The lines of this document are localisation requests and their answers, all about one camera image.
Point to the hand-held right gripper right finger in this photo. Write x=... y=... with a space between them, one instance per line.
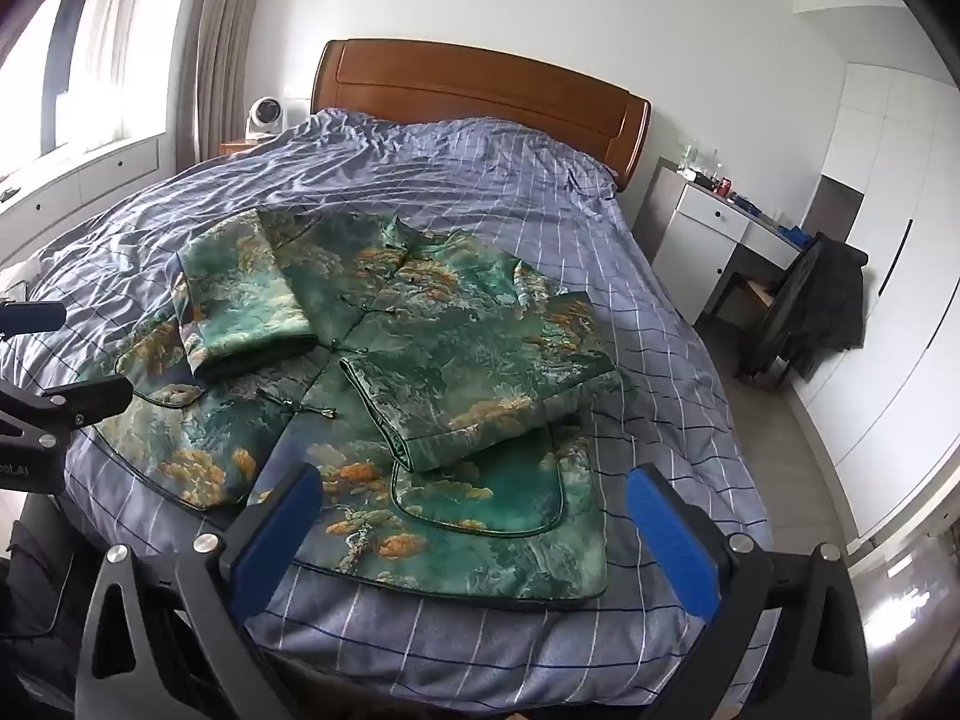
x=667 y=540

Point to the white wardrobe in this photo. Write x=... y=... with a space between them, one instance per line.
x=892 y=255

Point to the green patterned padded jacket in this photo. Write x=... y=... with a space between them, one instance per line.
x=420 y=360

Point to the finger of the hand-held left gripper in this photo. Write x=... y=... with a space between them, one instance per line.
x=90 y=397
x=34 y=317

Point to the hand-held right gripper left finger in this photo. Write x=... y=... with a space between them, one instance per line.
x=276 y=536

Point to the white desk fan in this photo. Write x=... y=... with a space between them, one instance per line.
x=264 y=116

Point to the wooden bed headboard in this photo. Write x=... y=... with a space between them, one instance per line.
x=480 y=90

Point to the blue checked duvet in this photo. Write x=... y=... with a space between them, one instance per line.
x=465 y=157

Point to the beige curtain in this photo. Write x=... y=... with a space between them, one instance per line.
x=225 y=37

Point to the white desk with drawers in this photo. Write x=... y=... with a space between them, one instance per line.
x=701 y=229

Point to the dark cloth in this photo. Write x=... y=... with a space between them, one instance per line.
x=30 y=615

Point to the clear glass bottles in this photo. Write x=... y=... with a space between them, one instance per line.
x=697 y=161

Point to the window with sheer curtain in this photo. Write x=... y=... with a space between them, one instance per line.
x=97 y=52

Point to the white window bench cabinet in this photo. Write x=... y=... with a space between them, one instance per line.
x=90 y=184

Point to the wooden chair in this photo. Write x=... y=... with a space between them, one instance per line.
x=754 y=292

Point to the wooden nightstand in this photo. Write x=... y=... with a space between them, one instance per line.
x=236 y=146

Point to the blue items on desk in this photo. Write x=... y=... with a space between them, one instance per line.
x=795 y=235

